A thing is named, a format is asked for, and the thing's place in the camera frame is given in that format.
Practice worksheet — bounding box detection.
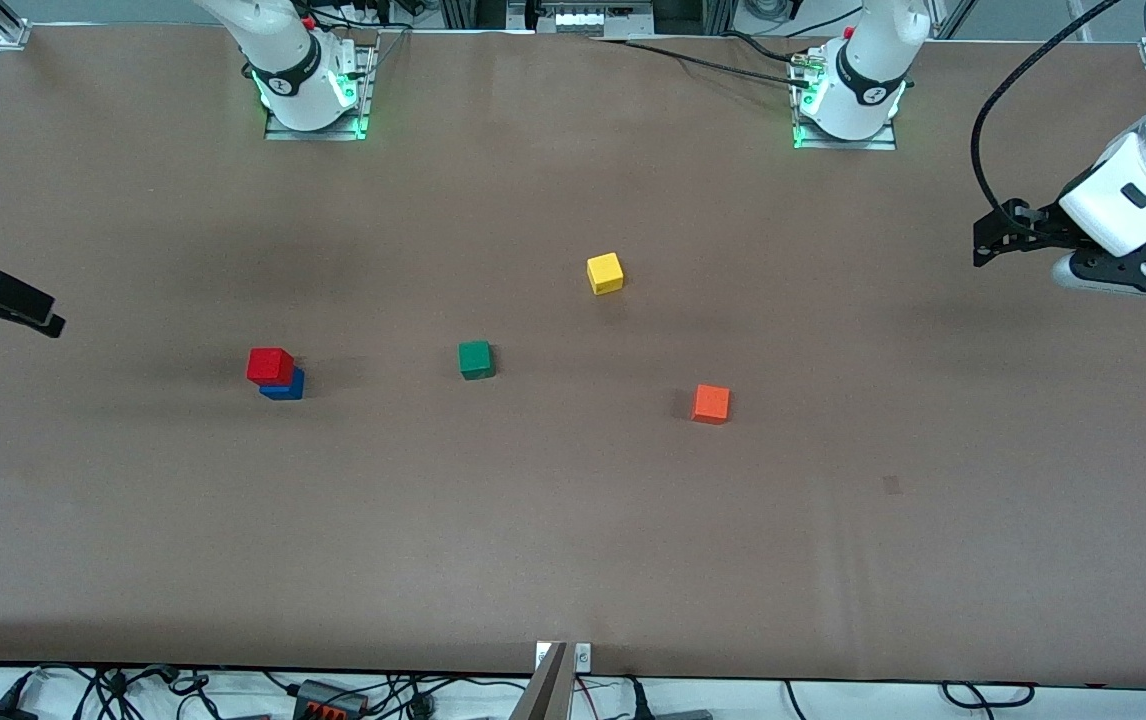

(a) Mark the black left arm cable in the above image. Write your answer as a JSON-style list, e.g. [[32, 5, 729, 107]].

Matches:
[[970, 0, 1126, 217]]

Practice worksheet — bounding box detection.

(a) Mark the black looped cable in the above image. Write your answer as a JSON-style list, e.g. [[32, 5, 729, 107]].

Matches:
[[941, 682, 1036, 709]]

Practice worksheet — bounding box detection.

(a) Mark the orange wooden cube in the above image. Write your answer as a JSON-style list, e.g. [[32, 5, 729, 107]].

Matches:
[[690, 384, 732, 426]]

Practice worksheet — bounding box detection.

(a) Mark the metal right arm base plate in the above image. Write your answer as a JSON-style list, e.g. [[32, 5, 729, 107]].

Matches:
[[265, 40, 379, 142]]

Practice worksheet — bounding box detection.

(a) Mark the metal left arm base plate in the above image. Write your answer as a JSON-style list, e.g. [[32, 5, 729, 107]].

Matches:
[[793, 95, 898, 152]]

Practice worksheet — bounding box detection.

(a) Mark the aluminium frame with device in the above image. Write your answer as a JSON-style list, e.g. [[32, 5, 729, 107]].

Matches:
[[441, 0, 736, 37]]

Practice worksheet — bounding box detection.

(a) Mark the yellow wooden cube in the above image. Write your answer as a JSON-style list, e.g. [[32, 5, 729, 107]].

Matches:
[[587, 252, 625, 296]]

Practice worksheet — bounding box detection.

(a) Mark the red wooden cube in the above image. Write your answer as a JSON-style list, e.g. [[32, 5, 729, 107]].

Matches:
[[246, 347, 295, 388]]

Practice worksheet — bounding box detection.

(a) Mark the black orange power strip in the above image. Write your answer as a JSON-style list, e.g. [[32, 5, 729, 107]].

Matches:
[[293, 680, 370, 720]]

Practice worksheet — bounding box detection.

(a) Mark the brown camera post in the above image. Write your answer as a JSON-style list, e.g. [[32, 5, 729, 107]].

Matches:
[[510, 642, 571, 720]]

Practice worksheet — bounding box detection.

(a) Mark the black cable on table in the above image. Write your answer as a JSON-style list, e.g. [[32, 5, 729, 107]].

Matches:
[[588, 32, 816, 89]]

